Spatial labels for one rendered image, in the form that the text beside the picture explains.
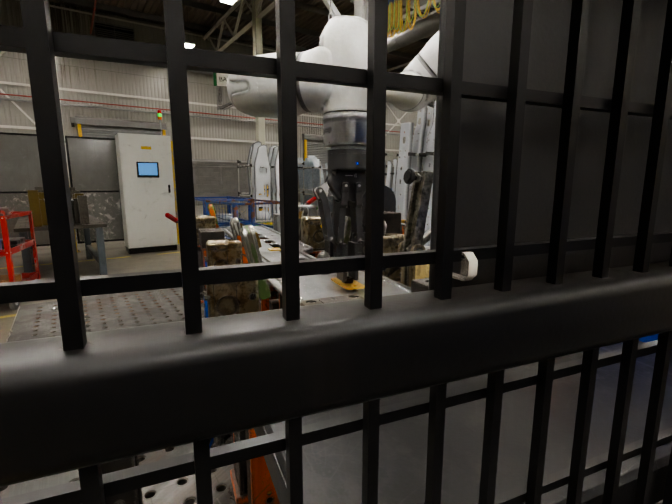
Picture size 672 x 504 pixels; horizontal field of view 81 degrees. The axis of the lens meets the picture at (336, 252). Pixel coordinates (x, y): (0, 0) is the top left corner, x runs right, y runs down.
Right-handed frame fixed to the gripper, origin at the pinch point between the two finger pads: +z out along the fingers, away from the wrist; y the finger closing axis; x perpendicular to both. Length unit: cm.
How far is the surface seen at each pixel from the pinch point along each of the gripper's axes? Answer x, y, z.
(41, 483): -6, 53, 35
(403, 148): -429, -279, -63
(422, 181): 1.5, -14.9, -14.7
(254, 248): -3.8, 16.6, -2.8
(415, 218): 1.2, -13.8, -7.6
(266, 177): -899, -190, -27
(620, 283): 57, 14, -11
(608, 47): 55, 13, -20
